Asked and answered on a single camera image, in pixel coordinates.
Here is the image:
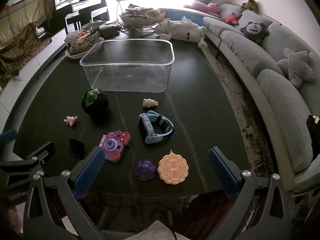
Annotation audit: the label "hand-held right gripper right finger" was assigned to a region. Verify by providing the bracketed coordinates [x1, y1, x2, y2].
[208, 146, 293, 240]

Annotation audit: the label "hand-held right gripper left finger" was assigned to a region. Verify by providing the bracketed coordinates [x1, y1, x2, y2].
[23, 146, 105, 240]

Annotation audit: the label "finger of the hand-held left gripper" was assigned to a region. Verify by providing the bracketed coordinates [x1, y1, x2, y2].
[0, 141, 55, 188]
[0, 128, 17, 143]

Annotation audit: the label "small black toy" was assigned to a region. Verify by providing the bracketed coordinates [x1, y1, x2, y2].
[69, 138, 85, 158]

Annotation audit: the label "purple toy camera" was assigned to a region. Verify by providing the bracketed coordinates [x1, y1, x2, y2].
[98, 130, 131, 163]

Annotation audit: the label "orange mooncake toy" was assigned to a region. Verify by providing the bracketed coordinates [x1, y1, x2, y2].
[157, 150, 189, 185]

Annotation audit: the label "purple grape toy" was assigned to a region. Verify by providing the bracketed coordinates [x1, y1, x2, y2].
[135, 159, 157, 182]

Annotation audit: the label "dark green ball toy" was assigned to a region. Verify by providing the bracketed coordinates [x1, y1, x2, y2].
[82, 88, 110, 117]

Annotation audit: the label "blue smartwatch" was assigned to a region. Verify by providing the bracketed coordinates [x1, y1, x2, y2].
[138, 110, 175, 145]

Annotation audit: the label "clear plastic container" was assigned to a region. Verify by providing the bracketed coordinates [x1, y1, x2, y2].
[79, 39, 175, 93]

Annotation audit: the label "dark marble desktop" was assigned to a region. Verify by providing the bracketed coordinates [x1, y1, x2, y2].
[11, 22, 253, 200]

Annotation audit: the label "patterned rug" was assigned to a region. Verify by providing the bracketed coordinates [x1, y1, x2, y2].
[202, 42, 278, 193]

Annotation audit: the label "white low cabinet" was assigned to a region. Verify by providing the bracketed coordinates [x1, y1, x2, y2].
[0, 29, 68, 120]

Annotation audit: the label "brown patterned cloth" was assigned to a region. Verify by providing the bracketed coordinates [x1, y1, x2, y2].
[0, 22, 50, 78]

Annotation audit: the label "grey sofa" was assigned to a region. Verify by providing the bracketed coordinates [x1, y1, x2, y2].
[202, 1, 320, 198]

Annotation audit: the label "white plate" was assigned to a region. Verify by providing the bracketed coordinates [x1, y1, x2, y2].
[65, 42, 103, 59]

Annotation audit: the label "olive plaid cloth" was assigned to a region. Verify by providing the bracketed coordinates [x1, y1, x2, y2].
[0, 0, 54, 45]

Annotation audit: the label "striped star cushion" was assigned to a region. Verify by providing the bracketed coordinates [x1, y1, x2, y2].
[276, 47, 317, 88]

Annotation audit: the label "silver paper wrappers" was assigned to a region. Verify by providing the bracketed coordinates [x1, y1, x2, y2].
[81, 20, 108, 29]

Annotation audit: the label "black piano bench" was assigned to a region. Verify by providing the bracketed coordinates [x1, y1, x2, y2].
[65, 6, 110, 33]

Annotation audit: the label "black box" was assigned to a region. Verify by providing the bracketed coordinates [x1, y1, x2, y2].
[99, 26, 120, 38]

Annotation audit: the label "dark blue round cushion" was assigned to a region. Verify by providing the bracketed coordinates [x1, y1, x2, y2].
[240, 21, 270, 43]

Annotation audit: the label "white plush sheep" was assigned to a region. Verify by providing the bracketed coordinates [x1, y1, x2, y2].
[154, 16, 208, 49]

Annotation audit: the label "red star plush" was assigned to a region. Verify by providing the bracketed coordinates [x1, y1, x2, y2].
[220, 12, 243, 27]

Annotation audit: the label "pink plush toy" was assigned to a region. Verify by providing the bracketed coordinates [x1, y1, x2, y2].
[183, 0, 221, 18]

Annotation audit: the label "brown lion plush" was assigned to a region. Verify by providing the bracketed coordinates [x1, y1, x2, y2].
[241, 0, 259, 13]

